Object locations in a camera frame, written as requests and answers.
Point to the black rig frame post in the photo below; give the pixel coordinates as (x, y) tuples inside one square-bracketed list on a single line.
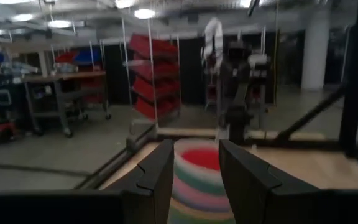
[(356, 77)]

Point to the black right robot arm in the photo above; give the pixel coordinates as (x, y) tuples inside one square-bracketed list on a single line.
[(238, 93)]

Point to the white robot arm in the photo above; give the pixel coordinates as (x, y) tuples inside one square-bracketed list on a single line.
[(213, 37)]

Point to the pink bowl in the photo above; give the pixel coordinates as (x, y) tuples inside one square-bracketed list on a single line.
[(197, 197)]

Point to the white round pillar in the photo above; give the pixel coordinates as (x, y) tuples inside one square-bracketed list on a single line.
[(315, 53)]

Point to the black table edge rail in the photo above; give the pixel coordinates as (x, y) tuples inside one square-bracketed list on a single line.
[(117, 161)]

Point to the grey wheeled work cart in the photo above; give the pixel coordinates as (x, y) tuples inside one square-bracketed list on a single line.
[(61, 93)]

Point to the black diagonal frame brace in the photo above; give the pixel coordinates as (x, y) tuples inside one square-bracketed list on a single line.
[(309, 113)]

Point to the red bin rack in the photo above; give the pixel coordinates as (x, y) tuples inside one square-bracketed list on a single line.
[(160, 81)]

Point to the red bowl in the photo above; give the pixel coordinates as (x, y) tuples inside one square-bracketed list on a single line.
[(204, 157)]

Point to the orange bowl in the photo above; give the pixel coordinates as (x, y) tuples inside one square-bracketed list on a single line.
[(197, 213)]

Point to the teal translucent bowl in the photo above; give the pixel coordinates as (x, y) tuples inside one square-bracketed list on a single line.
[(197, 183)]

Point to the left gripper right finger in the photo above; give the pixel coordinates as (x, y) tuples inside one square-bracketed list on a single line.
[(250, 186)]

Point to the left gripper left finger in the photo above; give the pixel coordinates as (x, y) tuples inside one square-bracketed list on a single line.
[(154, 186)]

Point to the light green bowl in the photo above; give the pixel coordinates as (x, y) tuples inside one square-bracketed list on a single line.
[(197, 221)]

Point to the white bowl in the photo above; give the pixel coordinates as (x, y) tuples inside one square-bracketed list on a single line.
[(185, 169)]

